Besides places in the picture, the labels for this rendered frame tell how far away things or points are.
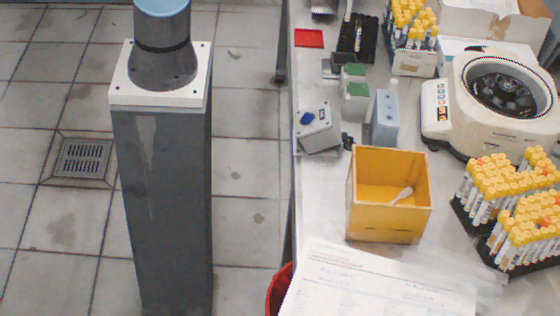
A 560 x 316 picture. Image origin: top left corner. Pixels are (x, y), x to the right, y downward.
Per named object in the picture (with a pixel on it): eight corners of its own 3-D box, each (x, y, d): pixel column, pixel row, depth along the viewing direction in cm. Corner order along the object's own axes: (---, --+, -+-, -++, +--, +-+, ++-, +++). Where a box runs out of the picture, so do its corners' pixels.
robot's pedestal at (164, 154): (145, 325, 189) (109, 109, 128) (152, 273, 203) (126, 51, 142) (210, 330, 190) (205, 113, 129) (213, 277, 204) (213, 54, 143)
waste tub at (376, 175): (343, 183, 118) (352, 143, 111) (414, 189, 118) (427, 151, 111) (343, 241, 108) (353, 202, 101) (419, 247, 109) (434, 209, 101)
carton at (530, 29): (411, 3, 166) (421, -46, 155) (509, 14, 168) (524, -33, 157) (428, 57, 149) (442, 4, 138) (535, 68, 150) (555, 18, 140)
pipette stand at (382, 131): (361, 126, 129) (369, 87, 122) (395, 130, 129) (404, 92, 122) (361, 161, 122) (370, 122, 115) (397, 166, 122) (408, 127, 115)
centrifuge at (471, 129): (417, 81, 141) (428, 37, 133) (538, 104, 140) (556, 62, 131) (419, 156, 124) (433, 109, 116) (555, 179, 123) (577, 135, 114)
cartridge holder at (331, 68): (321, 63, 143) (322, 50, 141) (361, 66, 144) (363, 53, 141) (322, 78, 139) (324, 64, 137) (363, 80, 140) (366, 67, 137)
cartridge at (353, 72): (338, 86, 138) (342, 61, 133) (360, 88, 138) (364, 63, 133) (339, 98, 135) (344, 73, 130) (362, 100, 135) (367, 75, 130)
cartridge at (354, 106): (340, 106, 133) (345, 81, 128) (363, 108, 133) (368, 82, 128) (342, 119, 130) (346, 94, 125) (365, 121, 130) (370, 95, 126)
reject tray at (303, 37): (293, 30, 152) (293, 27, 151) (322, 32, 152) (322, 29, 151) (294, 46, 147) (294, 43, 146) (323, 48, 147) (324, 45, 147)
